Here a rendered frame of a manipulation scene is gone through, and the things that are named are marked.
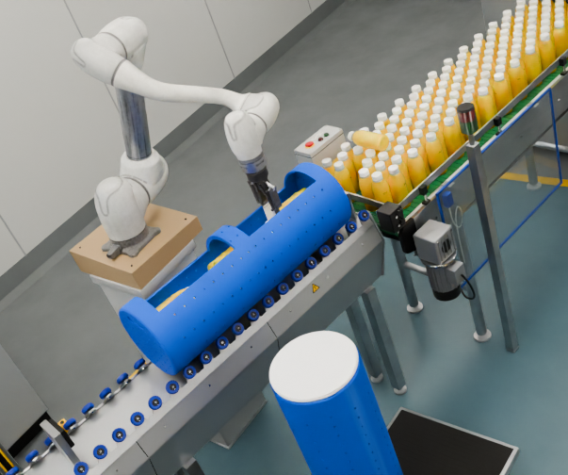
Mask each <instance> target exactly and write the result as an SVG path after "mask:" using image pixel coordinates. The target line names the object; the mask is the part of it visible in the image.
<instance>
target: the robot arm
mask: <svg viewBox="0 0 568 475"><path fill-rule="evenodd" d="M147 41H148V29H147V27H146V25H145V23H143V22H142V21H141V20H140V19H139V18H136V17H127V16H123V17H120V18H117V19H115V20H114V21H112V22H111V23H109V24H108V25H106V26H105V27H104V28H103V29H102V30H101V31H100V32H99V33H98V34H97V35H96V36H95V37H93V38H91V39H89V38H82V39H79V40H77V41H75V42H74V44H73V47H72V50H71V57H72V59H73V61H74V62H75V64H76V65H77V66H78V67H79V68H80V69H82V70H83V71H84V72H85V73H87V74H89V75H91V76H92V77H94V78H96V79H98V80H100V81H102V82H104V83H107V84H108V85H111V86H113V87H115V91H116V96H117V102H118V108H119V113H120V119H121V125H122V135H123V141H124V147H125V152H124V153H123V155H122V157H121V168H120V177H119V176H113V177H109V178H107V179H105V180H103V181H102V182H101V183H100V184H99V185H98V186H97V188H96V190H95V194H94V203H95V207H96V211H97V213H98V216H99V219H100V221H101V223H102V225H103V227H104V229H105V231H106V233H107V235H108V237H109V241H108V242H107V243H106V244H104V245H103V246H102V247H101V249H102V251H103V252H108V253H107V254H106V256H107V258H109V259H113V258H115V257H116V256H118V255H119V254H123V255H128V256H129V257H131V258H134V257H137V256H138V254H139V252H140V251H141V250H142V249H143V248H144V247H145V246H146V245H147V244H148V243H149V242H150V241H151V240H152V239H153V238H154V237H155V236H157V235H158V234H160V233H161V229H160V228H159V227H151V226H147V224H146V222H145V220H144V216H145V213H146V210H147V207H148V205H149V204H150V203H151V202H152V201H153V200H154V198H155V197H156V196H157V195H158V193H159V192H160V191H161V189H162V188H163V187H164V186H165V184H166V182H167V179H168V174H169V168H168V164H167V162H166V160H165V159H164V158H163V157H162V156H161V155H160V154H159V153H158V152H157V151H156V150H155V149H153V148H152V147H151V141H150V134H149V127H148V121H147V113H146V106H145V100H144V97H147V98H150V99H154V100H157V101H163V102H173V103H204V104H218V105H223V106H227V107H229V108H230V109H231V110H232V112H231V113H229V114H228V115H227V116H226V118H225V120H224V130H225V134H226V138H227V140H228V143H229V145H230V147H231V149H232V151H233V153H234V154H235V156H236V157H237V160H238V162H239V164H240V167H241V169H242V171H243V172H244V173H245V174H246V175H247V177H248V181H247V183H248V184H249V186H250V187H251V189H252V193H253V195H254V198H255V200H256V202H257V203H258V204H261V206H262V207H263V208H264V211H265V213H266V216H267V218H268V221H269V220H270V219H271V217H272V216H273V217H274V216H275V215H276V214H277V213H278V212H280V209H279V208H280V207H281V206H282V204H281V201H280V198H279V195H278V192H277V187H276V185H273V186H272V185H271V184H270V182H269V181H268V169H267V166H266V165H267V161H266V158H265V156H264V153H263V150H262V147H261V144H262V143H263V138H264V135H265V134H266V133H267V132H268V131H269V129H270V128H271V127H272V125H274V123H275V121H276V119H277V116H278V113H279V109H280V105H279V101H278V99H277V98H276V96H275V95H273V94H272V93H270V92H260V93H256V94H255V93H250V92H249V93H246V94H239V93H236V92H233V91H230V90H224V89H218V88H208V87H197V86H186V85H174V84H167V83H162V82H159V81H156V80H154V79H152V78H151V77H150V76H148V75H147V74H145V73H144V72H142V71H141V68H142V66H143V63H144V56H145V49H146V44H147Z"/></svg>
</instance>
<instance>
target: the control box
mask: <svg viewBox="0 0 568 475"><path fill-rule="evenodd" d="M326 132H328V133H329V136H327V137H324V133H326ZM318 135H319V136H318ZM319 137H322V138H323V140H318V138H319ZM314 138H315V139H314ZM308 141H312V142H313V143H314V144H313V145H312V146H311V147H306V146H305V143H306V142H308ZM345 142H346V140H345V137H344V134H343V130H342V129H341V128H337V127H333V126H328V125H325V126H323V127H322V128H321V129H319V130H318V131H317V132H316V133H315V134H314V135H313V136H312V137H310V138H309V139H308V140H306V141H305V142H304V143H303V144H301V145H300V146H299V147H298V148H296V149H295V150H294V152H295V154H296V157H297V160H298V162H299V164H301V163H303V162H309V163H313V164H316V165H318V166H319V167H321V168H323V165H322V160H323V159H325V158H330V159H331V160H332V161H333V160H335V159H336V158H337V155H338V154H339V153H341V152H342V149H341V145H342V144H343V143H345Z"/></svg>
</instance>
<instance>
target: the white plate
mask: <svg viewBox="0 0 568 475"><path fill-rule="evenodd" d="M358 362H359V355H358V352H357V349H356V347H355V345H354V343H353V342H352V341H351V340H350V339H349V338H348V337H346V336H344V335H341V334H339V333H336V332H330V331H319V332H313V333H309V334H306V335H303V336H299V337H297V338H295V339H293V340H292V341H290V342H289V343H288V344H286V345H285V346H284V347H283V348H282V349H281V350H280V351H279V352H278V353H277V354H276V356H275V357H274V359H273V361H272V363H271V366H270V369H269V380H270V383H271V385H272V387H273V389H274V390H275V392H276V393H277V394H278V395H280V396H281V397H283V398H284V399H287V400H289V401H295V402H311V401H319V400H323V399H325V398H328V397H330V396H331V395H333V394H334V393H336V392H338V391H339V390H340V389H342V388H343V387H344V386H345V385H346V384H347V383H348V382H349V381H350V380H351V378H352V377H353V375H354V373H355V371H356V369H357V367H358Z"/></svg>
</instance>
